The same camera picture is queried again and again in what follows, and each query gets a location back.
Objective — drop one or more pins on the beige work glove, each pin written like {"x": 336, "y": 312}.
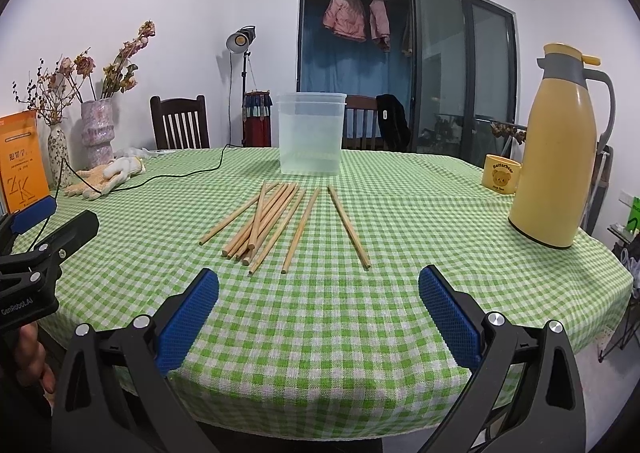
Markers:
{"x": 92, "y": 183}

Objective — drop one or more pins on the dark wooden chair left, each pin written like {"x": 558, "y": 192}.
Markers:
{"x": 179, "y": 123}

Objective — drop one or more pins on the small pink garment hanging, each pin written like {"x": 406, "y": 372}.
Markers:
{"x": 379, "y": 25}

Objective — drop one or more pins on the orange box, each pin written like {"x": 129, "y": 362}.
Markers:
{"x": 23, "y": 180}

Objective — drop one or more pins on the drying rack with dried goods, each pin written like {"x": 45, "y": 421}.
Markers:
{"x": 510, "y": 133}

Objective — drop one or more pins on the yellow thermos jug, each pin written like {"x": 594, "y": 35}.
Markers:
{"x": 561, "y": 146}

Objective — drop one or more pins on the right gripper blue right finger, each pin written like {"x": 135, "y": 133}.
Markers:
{"x": 456, "y": 316}

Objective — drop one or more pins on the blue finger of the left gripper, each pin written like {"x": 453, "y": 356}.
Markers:
{"x": 30, "y": 216}
{"x": 66, "y": 240}

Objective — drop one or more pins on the person's left hand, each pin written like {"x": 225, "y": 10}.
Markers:
{"x": 30, "y": 358}

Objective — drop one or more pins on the green checkered tablecloth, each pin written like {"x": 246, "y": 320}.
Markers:
{"x": 341, "y": 346}

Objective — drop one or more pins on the black framed glass door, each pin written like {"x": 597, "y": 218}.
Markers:
{"x": 463, "y": 56}

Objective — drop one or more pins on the dark wooden chair back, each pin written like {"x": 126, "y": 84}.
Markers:
{"x": 360, "y": 130}

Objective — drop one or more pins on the blue curtain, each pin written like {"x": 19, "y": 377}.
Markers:
{"x": 336, "y": 65}

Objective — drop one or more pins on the small patterned vase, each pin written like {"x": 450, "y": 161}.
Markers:
{"x": 58, "y": 156}

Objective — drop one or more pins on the clear plastic container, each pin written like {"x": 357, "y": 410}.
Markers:
{"x": 310, "y": 132}

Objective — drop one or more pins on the dark wooden chair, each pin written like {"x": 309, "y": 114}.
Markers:
{"x": 179, "y": 123}
{"x": 360, "y": 130}

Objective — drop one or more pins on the black jacket on chair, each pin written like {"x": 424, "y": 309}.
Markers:
{"x": 393, "y": 123}

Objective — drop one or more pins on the pink speckled vase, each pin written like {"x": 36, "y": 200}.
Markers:
{"x": 98, "y": 131}

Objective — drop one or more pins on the yellow bear mug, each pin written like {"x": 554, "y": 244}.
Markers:
{"x": 501, "y": 174}

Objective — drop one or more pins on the red cylindrical bin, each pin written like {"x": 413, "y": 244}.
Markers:
{"x": 256, "y": 119}

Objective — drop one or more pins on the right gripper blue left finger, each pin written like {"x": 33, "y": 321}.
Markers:
{"x": 180, "y": 319}

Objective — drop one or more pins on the pink jacket hanging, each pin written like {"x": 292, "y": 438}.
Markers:
{"x": 345, "y": 19}

